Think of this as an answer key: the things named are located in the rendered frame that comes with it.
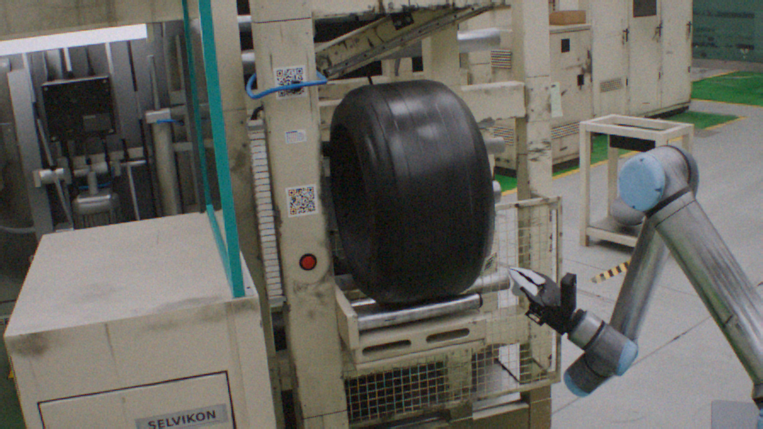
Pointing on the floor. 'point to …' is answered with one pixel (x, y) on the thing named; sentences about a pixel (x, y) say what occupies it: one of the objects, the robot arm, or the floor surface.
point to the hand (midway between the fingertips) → (514, 270)
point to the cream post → (317, 402)
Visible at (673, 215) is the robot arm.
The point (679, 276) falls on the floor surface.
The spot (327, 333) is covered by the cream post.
